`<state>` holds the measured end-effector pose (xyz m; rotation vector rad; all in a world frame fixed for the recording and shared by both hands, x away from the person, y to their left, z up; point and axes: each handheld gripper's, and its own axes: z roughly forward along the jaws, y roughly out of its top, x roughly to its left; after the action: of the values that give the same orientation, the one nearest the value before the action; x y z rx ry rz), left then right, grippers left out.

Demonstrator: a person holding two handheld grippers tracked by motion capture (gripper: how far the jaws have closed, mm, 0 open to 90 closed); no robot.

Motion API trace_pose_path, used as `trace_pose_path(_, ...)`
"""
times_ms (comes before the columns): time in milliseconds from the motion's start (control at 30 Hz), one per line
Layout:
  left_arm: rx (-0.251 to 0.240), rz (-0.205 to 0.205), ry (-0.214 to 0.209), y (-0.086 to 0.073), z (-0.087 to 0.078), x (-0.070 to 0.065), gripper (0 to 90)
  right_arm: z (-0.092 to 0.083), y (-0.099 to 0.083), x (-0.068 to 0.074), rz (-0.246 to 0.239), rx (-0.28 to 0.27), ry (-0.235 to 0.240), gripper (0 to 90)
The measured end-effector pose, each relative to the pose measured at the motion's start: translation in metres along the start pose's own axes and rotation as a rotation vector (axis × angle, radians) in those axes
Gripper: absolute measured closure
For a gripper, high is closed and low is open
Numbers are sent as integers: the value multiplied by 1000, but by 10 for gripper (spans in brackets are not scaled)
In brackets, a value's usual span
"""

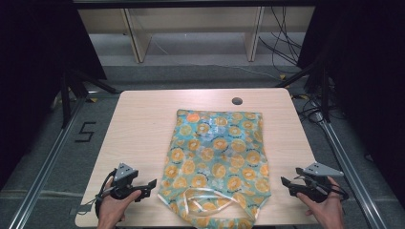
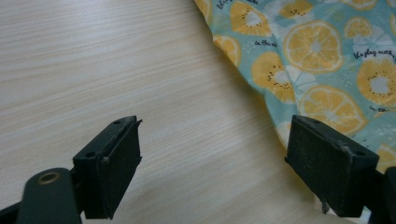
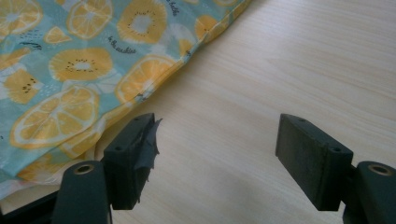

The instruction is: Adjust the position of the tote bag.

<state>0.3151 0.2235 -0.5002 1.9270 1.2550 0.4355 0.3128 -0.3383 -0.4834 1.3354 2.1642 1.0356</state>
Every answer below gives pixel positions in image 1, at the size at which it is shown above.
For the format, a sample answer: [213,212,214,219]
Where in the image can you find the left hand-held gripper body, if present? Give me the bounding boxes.
[109,162,151,202]

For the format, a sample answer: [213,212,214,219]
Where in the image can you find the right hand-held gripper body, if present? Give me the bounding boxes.
[291,161,345,204]

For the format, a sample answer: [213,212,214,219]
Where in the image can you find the black cables beside stand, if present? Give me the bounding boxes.
[291,91,346,126]

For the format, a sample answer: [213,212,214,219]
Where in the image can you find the black floor cables bundle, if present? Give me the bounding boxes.
[257,5,304,67]

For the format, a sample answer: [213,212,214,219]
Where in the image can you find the teal orange-print fabric bag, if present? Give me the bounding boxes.
[157,109,272,229]

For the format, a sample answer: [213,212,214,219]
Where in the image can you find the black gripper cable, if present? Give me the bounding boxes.
[94,169,118,220]
[325,181,351,202]

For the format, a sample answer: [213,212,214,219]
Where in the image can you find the black metal stand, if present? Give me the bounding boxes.
[59,68,121,129]
[274,58,331,124]

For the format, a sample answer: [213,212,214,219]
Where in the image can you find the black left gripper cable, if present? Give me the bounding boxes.
[94,169,118,220]

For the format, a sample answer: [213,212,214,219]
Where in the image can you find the person's left hand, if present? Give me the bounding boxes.
[96,177,143,229]

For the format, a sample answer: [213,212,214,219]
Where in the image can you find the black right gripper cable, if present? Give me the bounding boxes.
[325,181,351,202]

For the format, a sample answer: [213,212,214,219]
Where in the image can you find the person's right hand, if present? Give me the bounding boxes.
[295,176,346,229]

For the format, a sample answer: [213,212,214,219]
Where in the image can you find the black curtain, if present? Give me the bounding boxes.
[0,0,108,192]
[297,0,405,201]

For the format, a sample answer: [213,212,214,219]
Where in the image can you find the aluminium floor rail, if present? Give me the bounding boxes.
[9,94,88,229]
[312,110,388,229]

